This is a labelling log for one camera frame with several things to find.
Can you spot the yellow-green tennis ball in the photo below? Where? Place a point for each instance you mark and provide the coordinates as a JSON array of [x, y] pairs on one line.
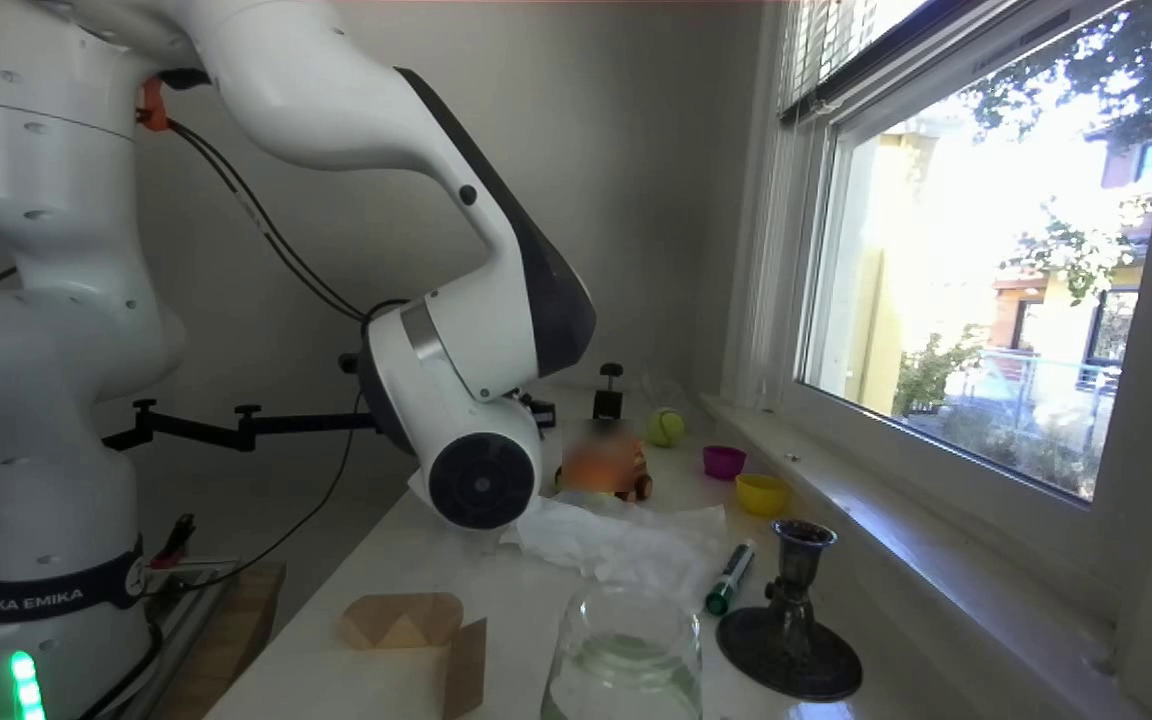
[[665, 429]]

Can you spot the white window blinds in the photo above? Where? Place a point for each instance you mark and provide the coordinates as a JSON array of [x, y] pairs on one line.
[[857, 44]]

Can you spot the black articulated camera mount arm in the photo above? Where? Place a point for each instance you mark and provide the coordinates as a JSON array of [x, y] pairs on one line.
[[221, 427]]

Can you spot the purple plastic bowl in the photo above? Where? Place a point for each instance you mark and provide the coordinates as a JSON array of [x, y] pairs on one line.
[[726, 460]]

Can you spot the clear glass jar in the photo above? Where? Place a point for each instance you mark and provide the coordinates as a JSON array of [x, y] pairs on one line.
[[621, 661]]

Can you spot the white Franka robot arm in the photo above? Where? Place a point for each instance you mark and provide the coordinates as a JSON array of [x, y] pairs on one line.
[[98, 306]]

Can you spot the green marker pen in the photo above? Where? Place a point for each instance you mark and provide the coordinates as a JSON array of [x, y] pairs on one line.
[[728, 577]]

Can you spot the yellow plastic bowl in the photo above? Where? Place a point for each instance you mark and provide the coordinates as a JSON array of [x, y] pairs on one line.
[[762, 495]]

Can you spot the wooden board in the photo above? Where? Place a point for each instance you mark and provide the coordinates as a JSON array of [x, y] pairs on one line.
[[221, 643]]

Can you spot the black table clamp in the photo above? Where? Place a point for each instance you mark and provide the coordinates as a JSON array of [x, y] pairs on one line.
[[610, 401]]

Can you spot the brown cardboard piece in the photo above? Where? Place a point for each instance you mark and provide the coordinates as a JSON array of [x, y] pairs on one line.
[[409, 632]]

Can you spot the orange toy car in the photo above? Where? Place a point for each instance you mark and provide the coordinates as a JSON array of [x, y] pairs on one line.
[[605, 467]]

